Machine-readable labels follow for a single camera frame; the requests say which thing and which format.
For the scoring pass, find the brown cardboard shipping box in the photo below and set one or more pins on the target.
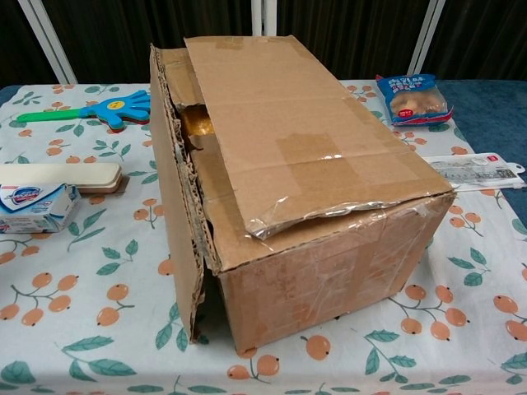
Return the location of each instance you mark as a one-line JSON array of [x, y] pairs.
[[321, 173]]

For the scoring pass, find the blue hand clapper toy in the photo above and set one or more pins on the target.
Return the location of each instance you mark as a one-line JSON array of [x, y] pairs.
[[119, 109]]

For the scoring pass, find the white blue soap box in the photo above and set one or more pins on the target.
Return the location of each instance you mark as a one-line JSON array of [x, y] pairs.
[[37, 210]]

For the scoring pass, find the orange textured rubber toy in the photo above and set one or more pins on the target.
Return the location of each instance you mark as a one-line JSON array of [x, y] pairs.
[[197, 121]]

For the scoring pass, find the fruit print tablecloth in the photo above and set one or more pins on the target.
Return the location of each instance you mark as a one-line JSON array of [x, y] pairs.
[[103, 267]]

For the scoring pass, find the blue snack bag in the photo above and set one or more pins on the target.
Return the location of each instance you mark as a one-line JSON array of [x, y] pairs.
[[413, 100]]

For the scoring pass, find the cream oblong utensil case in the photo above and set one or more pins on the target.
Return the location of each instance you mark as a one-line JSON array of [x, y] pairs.
[[62, 173]]

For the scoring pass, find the dark curtain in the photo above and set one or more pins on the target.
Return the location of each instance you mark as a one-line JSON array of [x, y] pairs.
[[123, 37]]

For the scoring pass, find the clear plastic package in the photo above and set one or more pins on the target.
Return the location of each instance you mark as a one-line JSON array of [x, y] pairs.
[[477, 170]]

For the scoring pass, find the white frame post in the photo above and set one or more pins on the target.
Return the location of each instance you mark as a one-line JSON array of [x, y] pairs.
[[426, 41], [263, 16], [49, 41]]

